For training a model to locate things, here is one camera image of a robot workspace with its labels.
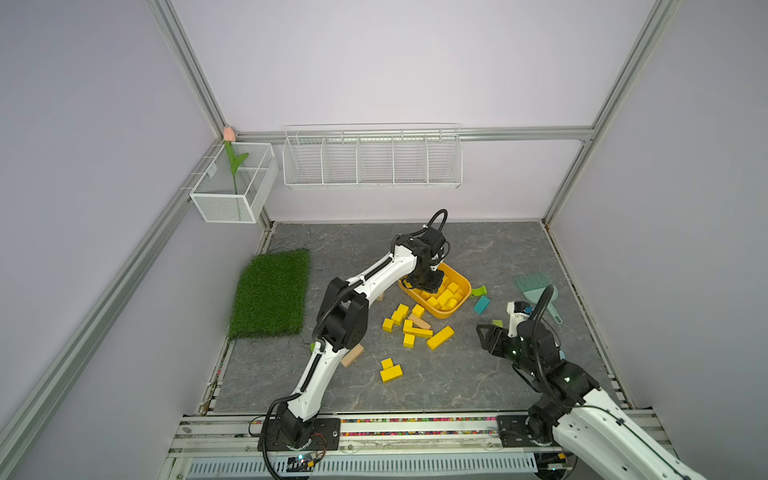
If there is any yellow plastic tub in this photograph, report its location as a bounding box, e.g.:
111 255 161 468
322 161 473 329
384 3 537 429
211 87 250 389
397 263 472 320

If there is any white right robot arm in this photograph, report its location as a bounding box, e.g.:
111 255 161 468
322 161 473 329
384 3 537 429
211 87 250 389
476 319 703 479

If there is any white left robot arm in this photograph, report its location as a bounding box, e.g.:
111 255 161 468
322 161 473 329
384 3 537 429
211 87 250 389
261 225 450 449

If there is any green plastic dustpan brush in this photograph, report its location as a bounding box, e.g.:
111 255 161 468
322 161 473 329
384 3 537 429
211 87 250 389
515 273 563 325

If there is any teal block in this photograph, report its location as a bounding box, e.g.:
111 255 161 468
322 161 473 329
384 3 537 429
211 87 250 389
473 296 490 315

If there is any natural wood centre block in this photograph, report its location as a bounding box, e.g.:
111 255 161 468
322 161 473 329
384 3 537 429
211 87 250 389
409 315 432 330

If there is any yellow long block diagonal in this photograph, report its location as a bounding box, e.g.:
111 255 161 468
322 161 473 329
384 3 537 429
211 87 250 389
426 326 455 351

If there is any yellow flat horizontal block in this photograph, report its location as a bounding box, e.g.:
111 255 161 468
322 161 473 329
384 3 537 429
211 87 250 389
404 328 434 338

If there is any yellow cube below flat block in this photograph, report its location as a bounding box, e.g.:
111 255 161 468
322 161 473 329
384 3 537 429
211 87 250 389
403 333 416 349

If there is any natural wood long block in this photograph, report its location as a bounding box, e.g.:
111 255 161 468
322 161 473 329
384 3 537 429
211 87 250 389
341 344 364 368

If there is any yellow block bottom wide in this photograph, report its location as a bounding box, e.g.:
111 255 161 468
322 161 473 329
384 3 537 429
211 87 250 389
380 365 403 383

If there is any green artificial grass mat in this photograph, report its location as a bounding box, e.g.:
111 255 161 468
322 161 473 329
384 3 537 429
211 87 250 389
228 248 310 339

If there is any white mesh corner basket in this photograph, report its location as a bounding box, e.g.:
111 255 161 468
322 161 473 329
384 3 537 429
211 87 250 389
190 141 279 224

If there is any pink artificial tulip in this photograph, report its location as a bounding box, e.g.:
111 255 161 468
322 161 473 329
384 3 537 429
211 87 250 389
222 126 249 195

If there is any white wire shelf basket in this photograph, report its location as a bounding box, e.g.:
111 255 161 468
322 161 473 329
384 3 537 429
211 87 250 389
282 123 464 189

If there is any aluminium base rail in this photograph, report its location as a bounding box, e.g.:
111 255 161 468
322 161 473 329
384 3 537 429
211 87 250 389
161 410 661 480

